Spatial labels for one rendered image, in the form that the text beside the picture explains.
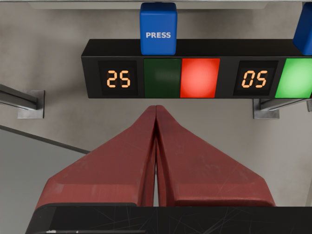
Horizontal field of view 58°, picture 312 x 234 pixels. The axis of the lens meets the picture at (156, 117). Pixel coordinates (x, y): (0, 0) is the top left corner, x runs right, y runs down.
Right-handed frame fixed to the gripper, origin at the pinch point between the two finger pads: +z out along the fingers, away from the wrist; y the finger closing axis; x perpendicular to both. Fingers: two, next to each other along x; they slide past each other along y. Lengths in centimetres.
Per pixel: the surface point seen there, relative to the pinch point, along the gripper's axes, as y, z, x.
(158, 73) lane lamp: -0.2, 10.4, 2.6
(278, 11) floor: -40, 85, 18
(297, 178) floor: -43, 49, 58
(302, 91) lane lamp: -12.1, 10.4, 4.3
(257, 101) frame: -32, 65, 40
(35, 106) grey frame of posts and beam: 37, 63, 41
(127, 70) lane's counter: 2.2, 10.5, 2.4
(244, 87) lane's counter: -7.3, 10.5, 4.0
